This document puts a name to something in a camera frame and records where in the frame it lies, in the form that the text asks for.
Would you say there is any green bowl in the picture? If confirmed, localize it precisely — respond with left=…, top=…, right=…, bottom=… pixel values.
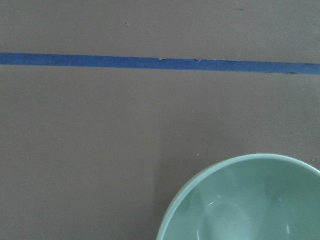
left=157, top=154, right=320, bottom=240

